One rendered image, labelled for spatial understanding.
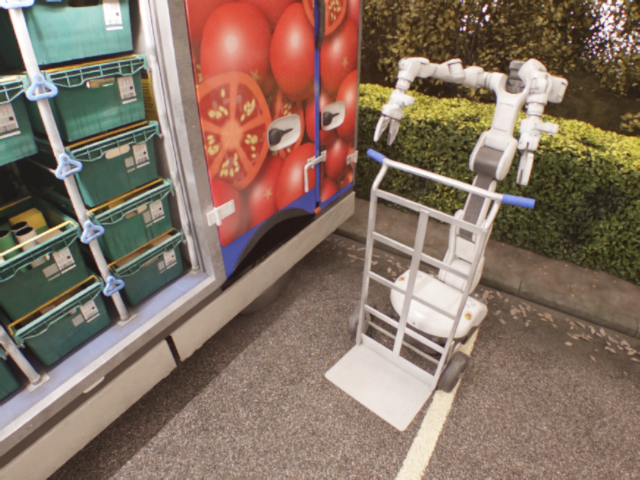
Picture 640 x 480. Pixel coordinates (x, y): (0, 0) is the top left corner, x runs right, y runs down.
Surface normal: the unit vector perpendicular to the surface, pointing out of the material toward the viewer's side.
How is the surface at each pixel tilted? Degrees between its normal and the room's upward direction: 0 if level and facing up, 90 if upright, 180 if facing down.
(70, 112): 92
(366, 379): 0
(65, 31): 97
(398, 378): 0
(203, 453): 0
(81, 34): 97
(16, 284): 94
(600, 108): 54
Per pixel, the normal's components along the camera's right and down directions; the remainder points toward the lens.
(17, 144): 0.84, 0.39
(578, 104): -0.38, -0.08
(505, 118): -0.70, 0.24
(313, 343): 0.00, -0.83
